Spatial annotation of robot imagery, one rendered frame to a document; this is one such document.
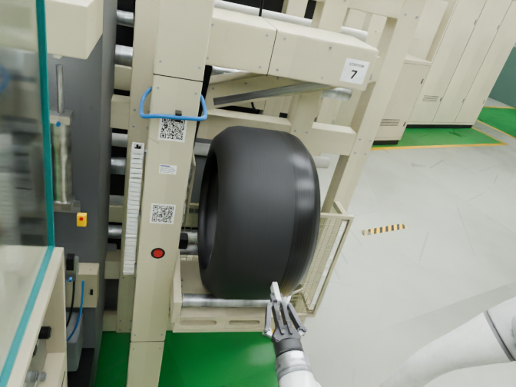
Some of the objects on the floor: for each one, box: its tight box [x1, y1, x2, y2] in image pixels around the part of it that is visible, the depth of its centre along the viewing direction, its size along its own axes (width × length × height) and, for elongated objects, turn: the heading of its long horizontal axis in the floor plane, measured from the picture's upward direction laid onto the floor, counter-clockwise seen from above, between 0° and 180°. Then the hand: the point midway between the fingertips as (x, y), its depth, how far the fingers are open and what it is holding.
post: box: [126, 0, 215, 387], centre depth 133 cm, size 13×13×250 cm
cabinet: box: [334, 48, 432, 145], centre depth 590 cm, size 90×56×125 cm, turn 99°
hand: (276, 293), depth 123 cm, fingers closed
